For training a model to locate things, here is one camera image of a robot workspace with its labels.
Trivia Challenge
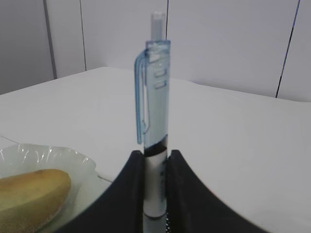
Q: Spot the green glass ruffled plate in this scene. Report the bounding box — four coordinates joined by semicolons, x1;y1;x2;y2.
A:
0;144;110;233

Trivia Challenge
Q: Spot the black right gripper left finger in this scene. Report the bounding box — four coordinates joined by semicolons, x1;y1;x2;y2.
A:
56;150;144;233

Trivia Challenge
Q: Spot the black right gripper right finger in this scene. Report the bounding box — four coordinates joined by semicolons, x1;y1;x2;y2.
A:
166;150;265;233

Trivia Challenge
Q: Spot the sugared bread bun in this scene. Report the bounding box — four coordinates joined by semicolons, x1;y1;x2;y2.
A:
0;169;71;233

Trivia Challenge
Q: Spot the clear grey pen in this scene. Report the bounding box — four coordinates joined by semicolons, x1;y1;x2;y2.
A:
134;12;171;233

